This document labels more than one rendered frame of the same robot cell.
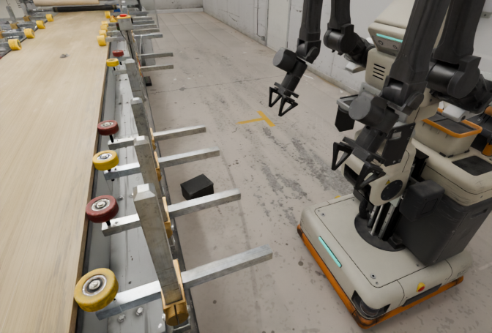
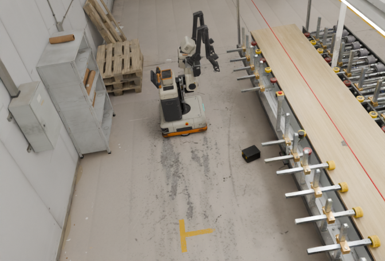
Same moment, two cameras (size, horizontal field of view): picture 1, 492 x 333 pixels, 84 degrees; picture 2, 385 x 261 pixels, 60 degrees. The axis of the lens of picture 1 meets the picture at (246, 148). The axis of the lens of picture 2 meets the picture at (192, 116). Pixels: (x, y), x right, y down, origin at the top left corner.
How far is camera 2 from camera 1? 5.04 m
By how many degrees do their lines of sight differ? 104
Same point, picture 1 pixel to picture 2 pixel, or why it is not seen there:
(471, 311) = not seen: hidden behind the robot
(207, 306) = (247, 116)
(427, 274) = not seen: hidden behind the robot
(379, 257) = (189, 102)
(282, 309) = (222, 113)
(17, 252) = (274, 54)
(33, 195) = (279, 61)
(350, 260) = (199, 102)
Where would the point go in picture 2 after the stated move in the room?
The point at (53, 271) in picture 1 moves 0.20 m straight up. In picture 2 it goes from (266, 52) to (266, 39)
